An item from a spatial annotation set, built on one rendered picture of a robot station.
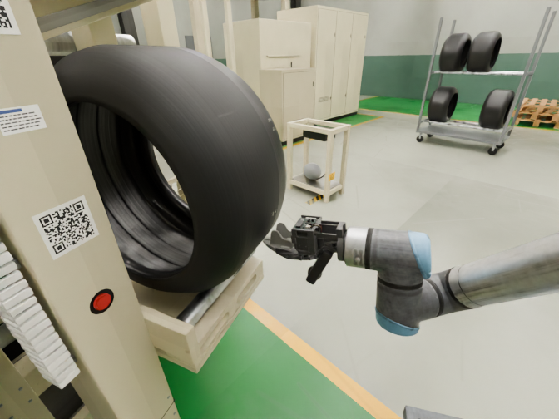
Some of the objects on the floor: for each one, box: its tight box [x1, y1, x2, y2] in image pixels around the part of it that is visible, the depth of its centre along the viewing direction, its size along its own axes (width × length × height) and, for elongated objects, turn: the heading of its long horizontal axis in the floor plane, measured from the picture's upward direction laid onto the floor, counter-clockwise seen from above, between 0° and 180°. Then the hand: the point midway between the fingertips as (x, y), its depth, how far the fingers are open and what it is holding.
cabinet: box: [259, 67, 315, 146], centre depth 525 cm, size 90×56×125 cm, turn 138°
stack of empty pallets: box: [512, 98, 559, 129], centre depth 640 cm, size 127×90×43 cm
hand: (268, 243), depth 72 cm, fingers closed
